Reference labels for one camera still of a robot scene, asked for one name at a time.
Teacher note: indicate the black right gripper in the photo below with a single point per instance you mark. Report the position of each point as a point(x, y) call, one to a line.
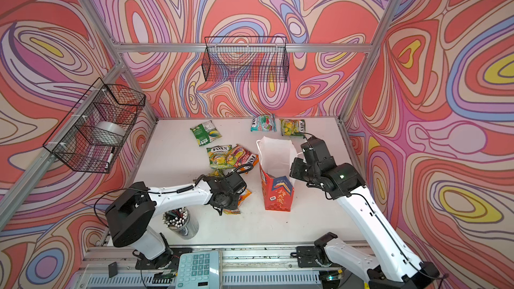
point(295, 173)

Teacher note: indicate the wire basket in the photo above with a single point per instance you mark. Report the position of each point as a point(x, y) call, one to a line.
point(246, 59)
point(106, 115)

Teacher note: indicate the black marker in basket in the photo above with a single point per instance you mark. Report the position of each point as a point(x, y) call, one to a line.
point(108, 162)

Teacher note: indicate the orange snack bag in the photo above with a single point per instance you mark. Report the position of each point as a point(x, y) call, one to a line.
point(241, 160)

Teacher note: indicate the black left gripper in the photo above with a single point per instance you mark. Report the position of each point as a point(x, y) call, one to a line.
point(234, 207)

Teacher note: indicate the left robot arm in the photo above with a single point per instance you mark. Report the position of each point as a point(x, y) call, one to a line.
point(129, 216)

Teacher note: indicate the green spring tea snack bag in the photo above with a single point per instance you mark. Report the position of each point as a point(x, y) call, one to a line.
point(218, 156)

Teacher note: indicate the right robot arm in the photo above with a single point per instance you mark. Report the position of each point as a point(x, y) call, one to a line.
point(392, 264)

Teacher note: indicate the red white paper bag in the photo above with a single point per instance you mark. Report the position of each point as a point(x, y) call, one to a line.
point(275, 158)

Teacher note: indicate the teal mint snack bag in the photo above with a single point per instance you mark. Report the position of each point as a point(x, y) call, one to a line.
point(263, 123)

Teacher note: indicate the dark green snack bag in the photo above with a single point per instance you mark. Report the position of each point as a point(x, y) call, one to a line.
point(205, 133)

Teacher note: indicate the left wire basket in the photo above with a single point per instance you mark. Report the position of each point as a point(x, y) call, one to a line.
point(106, 115)

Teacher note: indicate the pink yellow snack bag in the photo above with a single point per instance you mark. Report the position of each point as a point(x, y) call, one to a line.
point(242, 198)

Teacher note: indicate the teal calculator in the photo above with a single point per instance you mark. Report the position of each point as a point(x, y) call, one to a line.
point(200, 270)

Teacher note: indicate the back wire basket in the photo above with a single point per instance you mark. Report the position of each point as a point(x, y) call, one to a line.
point(246, 59)

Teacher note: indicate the pen cup with pens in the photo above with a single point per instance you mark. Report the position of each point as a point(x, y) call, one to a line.
point(182, 222)

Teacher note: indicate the yellow green lemon snack bag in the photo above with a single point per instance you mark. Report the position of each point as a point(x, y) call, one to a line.
point(293, 127)

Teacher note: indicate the yellow green mango snack bag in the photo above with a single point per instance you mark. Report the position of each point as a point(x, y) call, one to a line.
point(217, 173)

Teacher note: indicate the white tape roll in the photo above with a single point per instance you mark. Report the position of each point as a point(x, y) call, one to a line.
point(108, 134)

